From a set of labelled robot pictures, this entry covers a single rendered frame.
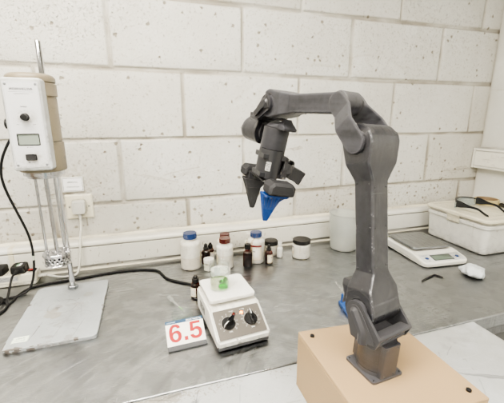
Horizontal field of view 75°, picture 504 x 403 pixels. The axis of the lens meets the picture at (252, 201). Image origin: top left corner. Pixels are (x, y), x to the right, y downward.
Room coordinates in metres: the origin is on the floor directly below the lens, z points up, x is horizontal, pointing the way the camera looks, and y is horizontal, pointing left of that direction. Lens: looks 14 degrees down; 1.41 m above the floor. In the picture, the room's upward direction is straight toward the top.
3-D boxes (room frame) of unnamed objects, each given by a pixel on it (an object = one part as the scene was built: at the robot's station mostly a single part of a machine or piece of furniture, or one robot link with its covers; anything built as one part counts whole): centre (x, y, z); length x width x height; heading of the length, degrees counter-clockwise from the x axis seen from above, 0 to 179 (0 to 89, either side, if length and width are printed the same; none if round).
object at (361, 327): (0.47, -0.20, 1.10); 0.09 x 0.07 x 0.06; 122
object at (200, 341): (0.69, 0.16, 0.92); 0.09 x 0.06 x 0.04; 110
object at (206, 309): (0.76, 0.06, 0.94); 0.22 x 0.13 x 0.08; 22
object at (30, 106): (0.80, 0.51, 1.40); 0.15 x 0.11 x 0.24; 18
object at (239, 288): (0.79, 0.07, 0.98); 0.12 x 0.12 x 0.01; 22
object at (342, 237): (1.29, -0.37, 0.97); 0.18 x 0.13 x 0.15; 19
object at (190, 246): (1.09, 0.22, 0.96); 0.07 x 0.07 x 0.13
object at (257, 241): (1.14, -0.01, 0.96); 0.06 x 0.06 x 0.11
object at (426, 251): (1.22, -0.67, 0.92); 0.26 x 0.19 x 0.05; 12
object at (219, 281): (0.78, 0.08, 1.02); 0.06 x 0.05 x 0.08; 49
